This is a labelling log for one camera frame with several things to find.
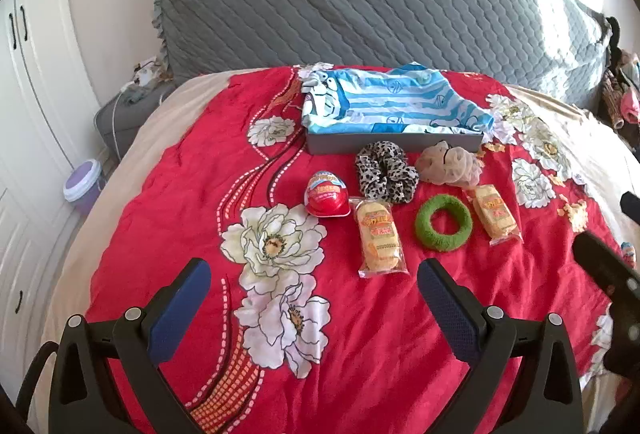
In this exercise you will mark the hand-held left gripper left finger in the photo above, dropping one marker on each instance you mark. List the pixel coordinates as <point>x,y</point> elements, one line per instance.
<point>185,309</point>

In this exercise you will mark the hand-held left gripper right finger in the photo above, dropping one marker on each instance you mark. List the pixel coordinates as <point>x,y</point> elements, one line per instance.
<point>450,309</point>

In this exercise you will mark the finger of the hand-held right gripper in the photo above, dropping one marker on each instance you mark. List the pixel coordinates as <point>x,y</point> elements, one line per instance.
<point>605,269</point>
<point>632,205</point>

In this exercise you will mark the yellow snack cake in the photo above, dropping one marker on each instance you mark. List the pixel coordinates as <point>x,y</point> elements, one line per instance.
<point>492,214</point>
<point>378,239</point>

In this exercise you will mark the beige sheer scrunchie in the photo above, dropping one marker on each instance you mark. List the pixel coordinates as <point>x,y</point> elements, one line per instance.
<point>445,164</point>

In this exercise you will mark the leopard print scrunchie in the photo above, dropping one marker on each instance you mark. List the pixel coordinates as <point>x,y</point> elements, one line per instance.
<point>372,174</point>

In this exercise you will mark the red toy egg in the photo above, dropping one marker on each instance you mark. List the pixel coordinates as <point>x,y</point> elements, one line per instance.
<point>326,196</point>

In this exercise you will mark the red floral blanket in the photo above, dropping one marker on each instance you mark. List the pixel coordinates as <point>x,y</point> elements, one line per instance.
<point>200,194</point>

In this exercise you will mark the pile of clothes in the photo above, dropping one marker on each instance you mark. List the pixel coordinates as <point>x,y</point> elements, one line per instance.
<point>622,84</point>

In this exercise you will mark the purple lidded bin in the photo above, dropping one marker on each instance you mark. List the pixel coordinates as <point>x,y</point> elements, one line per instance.
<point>82,181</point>

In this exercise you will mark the grey nightstand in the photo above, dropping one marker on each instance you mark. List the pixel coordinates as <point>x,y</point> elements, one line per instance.
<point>127,119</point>

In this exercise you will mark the white wardrobe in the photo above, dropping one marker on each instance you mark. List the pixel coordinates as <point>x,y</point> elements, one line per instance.
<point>30,114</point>

